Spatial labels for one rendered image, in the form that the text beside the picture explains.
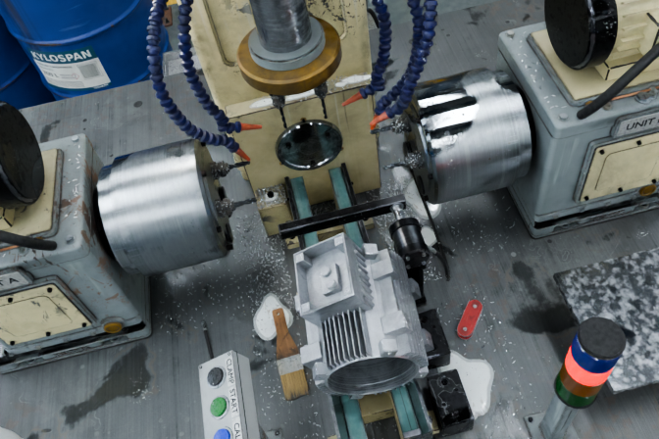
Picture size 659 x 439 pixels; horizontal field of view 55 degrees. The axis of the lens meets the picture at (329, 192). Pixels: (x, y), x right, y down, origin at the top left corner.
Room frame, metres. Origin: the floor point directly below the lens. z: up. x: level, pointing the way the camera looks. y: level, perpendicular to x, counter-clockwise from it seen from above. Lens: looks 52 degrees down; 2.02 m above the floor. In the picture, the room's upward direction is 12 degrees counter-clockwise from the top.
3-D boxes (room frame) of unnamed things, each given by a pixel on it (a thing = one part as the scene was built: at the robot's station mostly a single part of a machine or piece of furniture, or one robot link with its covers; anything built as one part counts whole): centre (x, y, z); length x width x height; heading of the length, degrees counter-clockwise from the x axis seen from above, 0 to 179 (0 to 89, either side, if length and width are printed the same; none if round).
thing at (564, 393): (0.30, -0.31, 1.05); 0.06 x 0.06 x 0.04
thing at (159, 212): (0.81, 0.37, 1.04); 0.37 x 0.25 x 0.25; 93
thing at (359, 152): (0.98, 0.03, 0.97); 0.30 x 0.11 x 0.34; 93
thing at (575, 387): (0.30, -0.31, 1.10); 0.06 x 0.06 x 0.04
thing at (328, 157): (0.92, 0.02, 1.02); 0.15 x 0.02 x 0.15; 93
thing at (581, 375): (0.30, -0.31, 1.14); 0.06 x 0.06 x 0.04
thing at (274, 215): (0.89, 0.13, 0.86); 0.07 x 0.06 x 0.12; 93
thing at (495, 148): (0.84, -0.31, 1.04); 0.41 x 0.25 x 0.25; 93
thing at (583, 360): (0.30, -0.31, 1.19); 0.06 x 0.06 x 0.04
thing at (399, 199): (0.72, -0.02, 1.01); 0.26 x 0.04 x 0.03; 93
